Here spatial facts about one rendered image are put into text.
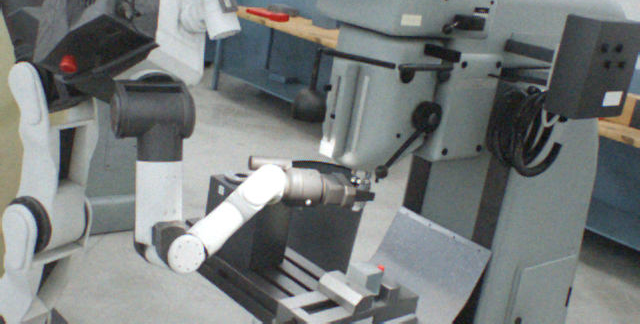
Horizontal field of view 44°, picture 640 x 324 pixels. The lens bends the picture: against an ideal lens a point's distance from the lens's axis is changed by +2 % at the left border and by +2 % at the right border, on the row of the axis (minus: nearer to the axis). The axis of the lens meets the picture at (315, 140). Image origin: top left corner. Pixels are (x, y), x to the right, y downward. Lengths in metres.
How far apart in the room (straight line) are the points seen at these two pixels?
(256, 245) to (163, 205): 0.51
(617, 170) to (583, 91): 4.47
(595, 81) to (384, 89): 0.43
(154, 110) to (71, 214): 0.54
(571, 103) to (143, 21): 0.89
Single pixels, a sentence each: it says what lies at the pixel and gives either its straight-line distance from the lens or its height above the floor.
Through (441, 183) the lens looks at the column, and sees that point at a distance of 2.12.
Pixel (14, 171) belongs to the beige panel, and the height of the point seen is 0.69.
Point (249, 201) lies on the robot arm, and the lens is 1.65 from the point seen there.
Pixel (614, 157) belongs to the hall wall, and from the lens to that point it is 6.15.
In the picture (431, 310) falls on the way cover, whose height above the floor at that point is 0.92.
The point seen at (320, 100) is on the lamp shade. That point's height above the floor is 1.48.
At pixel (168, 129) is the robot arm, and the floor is 1.39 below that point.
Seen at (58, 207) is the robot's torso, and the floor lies 1.07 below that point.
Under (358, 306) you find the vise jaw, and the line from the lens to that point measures 1.76.
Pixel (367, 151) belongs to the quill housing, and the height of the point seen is 1.37.
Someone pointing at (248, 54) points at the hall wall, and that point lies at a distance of 8.99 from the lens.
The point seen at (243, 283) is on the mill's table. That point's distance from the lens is 2.01.
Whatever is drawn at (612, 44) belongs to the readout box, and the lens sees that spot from 1.74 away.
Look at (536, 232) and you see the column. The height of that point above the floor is 1.14.
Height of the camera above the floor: 1.81
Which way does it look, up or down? 15 degrees down
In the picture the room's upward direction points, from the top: 10 degrees clockwise
